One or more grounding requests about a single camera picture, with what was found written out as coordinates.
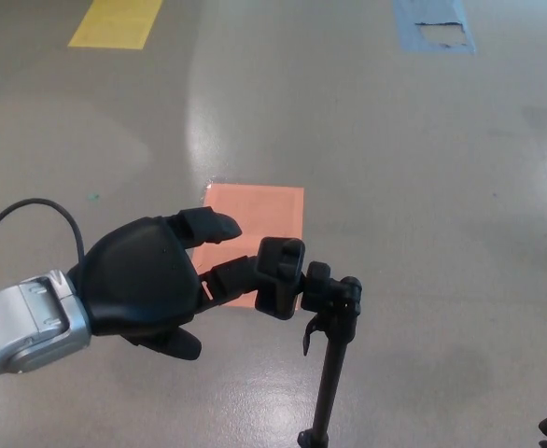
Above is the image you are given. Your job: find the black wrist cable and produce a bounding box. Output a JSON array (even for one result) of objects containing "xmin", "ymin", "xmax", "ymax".
[{"xmin": 0, "ymin": 198, "xmax": 87, "ymax": 273}]

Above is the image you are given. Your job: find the blue torn tape floor patch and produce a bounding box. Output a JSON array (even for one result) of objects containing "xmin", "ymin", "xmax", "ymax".
[{"xmin": 392, "ymin": 0, "xmax": 477, "ymax": 55}]

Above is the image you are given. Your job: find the black phone stand with clamp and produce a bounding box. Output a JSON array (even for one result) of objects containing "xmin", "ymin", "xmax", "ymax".
[{"xmin": 254, "ymin": 236, "xmax": 364, "ymax": 448}]

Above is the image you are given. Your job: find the orange tape floor patch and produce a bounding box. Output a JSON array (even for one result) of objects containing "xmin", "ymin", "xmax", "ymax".
[{"xmin": 192, "ymin": 183, "xmax": 305, "ymax": 311}]

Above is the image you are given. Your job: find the yellow tape floor patch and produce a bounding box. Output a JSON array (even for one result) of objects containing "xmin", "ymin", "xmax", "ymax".
[{"xmin": 66, "ymin": 0, "xmax": 164, "ymax": 50}]

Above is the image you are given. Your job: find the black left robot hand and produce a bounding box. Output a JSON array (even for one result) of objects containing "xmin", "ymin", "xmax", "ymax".
[{"xmin": 66, "ymin": 206, "xmax": 260, "ymax": 362}]

